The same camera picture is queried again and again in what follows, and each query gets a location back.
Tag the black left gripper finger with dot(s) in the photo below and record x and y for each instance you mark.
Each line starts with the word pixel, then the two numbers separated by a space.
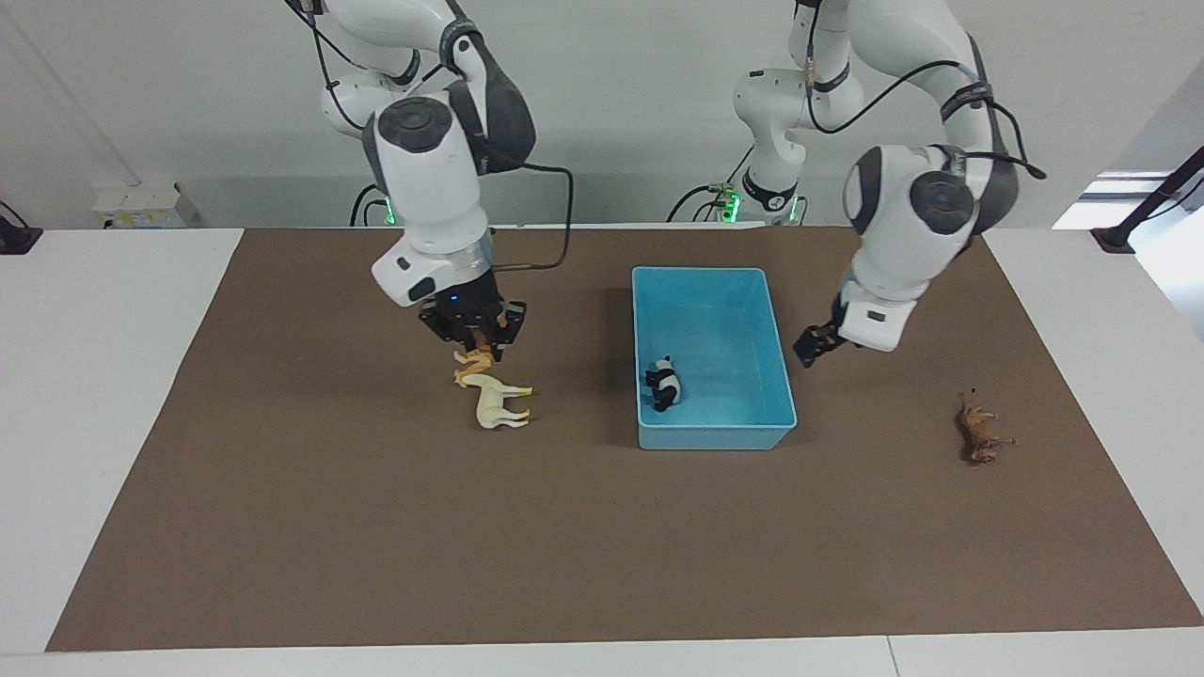
pixel 830 344
pixel 805 348

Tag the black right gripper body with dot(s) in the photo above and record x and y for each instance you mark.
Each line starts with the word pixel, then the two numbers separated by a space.
pixel 466 310

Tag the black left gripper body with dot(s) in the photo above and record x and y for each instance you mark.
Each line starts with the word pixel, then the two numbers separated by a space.
pixel 840 331

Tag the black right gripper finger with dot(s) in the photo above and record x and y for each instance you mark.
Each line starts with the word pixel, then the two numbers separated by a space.
pixel 461 338
pixel 499 340

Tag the orange striped tiger toy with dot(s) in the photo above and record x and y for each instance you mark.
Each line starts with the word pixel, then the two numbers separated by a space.
pixel 470 369

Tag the cream white horse toy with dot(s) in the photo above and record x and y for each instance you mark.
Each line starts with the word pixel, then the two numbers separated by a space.
pixel 493 402

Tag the black and white panda toy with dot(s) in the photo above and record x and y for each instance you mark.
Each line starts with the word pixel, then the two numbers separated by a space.
pixel 666 382

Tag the brown lion toy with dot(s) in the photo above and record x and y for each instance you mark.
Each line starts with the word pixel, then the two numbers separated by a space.
pixel 981 431

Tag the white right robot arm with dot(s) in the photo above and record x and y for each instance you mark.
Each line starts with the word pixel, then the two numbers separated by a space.
pixel 428 179

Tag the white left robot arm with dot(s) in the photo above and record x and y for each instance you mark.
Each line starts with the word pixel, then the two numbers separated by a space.
pixel 903 226

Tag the light blue storage box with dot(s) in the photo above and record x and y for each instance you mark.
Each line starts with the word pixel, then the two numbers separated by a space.
pixel 720 329

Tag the white box with yellow label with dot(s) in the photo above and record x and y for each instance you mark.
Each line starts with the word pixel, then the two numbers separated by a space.
pixel 141 205

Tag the brown table mat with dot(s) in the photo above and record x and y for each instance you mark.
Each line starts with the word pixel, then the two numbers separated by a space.
pixel 602 545

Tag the black table clamp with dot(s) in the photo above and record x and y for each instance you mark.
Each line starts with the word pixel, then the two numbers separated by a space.
pixel 19 237

